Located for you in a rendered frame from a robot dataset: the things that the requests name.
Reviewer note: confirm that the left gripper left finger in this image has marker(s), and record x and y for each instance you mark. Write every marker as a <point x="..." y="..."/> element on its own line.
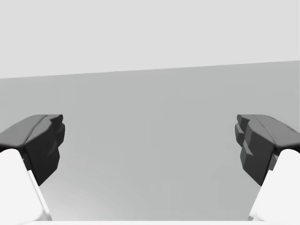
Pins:
<point x="35" y="150"/>

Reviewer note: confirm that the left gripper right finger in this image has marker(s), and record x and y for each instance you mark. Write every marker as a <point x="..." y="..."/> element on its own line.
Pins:
<point x="262" y="150"/>

